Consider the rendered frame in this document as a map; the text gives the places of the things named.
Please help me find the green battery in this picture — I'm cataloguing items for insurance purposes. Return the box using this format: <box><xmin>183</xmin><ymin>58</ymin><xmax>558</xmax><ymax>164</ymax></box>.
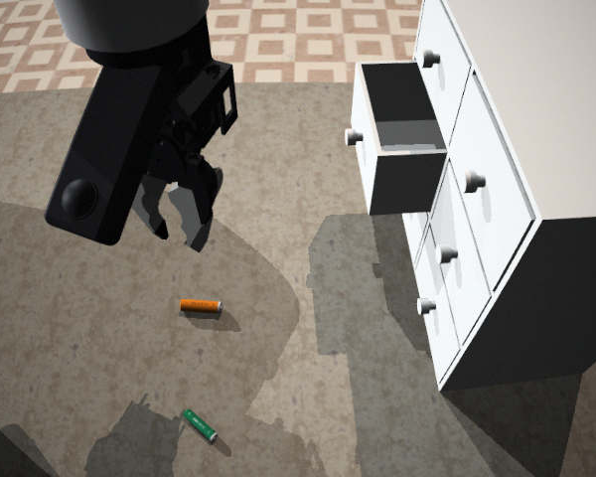
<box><xmin>183</xmin><ymin>409</ymin><xmax>218</xmax><ymax>441</ymax></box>

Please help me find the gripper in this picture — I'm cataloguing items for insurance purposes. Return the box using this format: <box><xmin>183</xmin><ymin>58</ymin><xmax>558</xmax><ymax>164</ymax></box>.
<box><xmin>85</xmin><ymin>13</ymin><xmax>238</xmax><ymax>253</ymax></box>

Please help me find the grey chest of drawers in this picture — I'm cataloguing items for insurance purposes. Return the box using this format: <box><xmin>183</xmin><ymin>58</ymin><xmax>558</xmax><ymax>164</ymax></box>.
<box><xmin>402</xmin><ymin>0</ymin><xmax>596</xmax><ymax>392</ymax></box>

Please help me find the orange battery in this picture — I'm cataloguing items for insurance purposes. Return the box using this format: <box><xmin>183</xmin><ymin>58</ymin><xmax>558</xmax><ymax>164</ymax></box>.
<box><xmin>180</xmin><ymin>299</ymin><xmax>223</xmax><ymax>314</ymax></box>

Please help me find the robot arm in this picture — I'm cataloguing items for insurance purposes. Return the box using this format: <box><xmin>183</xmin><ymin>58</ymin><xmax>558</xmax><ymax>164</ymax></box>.
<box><xmin>45</xmin><ymin>0</ymin><xmax>210</xmax><ymax>245</ymax></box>

